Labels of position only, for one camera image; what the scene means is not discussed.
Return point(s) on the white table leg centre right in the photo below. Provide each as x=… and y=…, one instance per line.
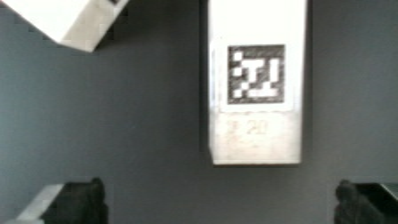
x=71, y=20

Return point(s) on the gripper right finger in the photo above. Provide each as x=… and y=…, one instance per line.
x=366, y=203

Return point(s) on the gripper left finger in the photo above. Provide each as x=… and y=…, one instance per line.
x=67, y=204

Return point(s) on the white table leg with tag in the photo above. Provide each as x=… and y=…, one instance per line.
x=255, y=55

